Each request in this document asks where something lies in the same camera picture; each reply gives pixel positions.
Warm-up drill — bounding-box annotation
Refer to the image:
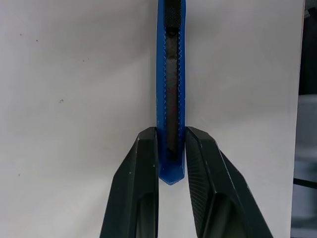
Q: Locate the blue pen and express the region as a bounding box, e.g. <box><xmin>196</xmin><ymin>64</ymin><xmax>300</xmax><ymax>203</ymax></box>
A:
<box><xmin>155</xmin><ymin>0</ymin><xmax>186</xmax><ymax>186</ymax></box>

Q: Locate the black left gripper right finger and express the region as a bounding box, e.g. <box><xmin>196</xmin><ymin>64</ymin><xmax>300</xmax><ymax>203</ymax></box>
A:
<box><xmin>185</xmin><ymin>126</ymin><xmax>275</xmax><ymax>238</ymax></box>

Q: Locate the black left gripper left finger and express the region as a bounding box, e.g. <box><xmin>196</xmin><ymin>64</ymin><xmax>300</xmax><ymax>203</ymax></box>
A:
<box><xmin>100</xmin><ymin>126</ymin><xmax>159</xmax><ymax>238</ymax></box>

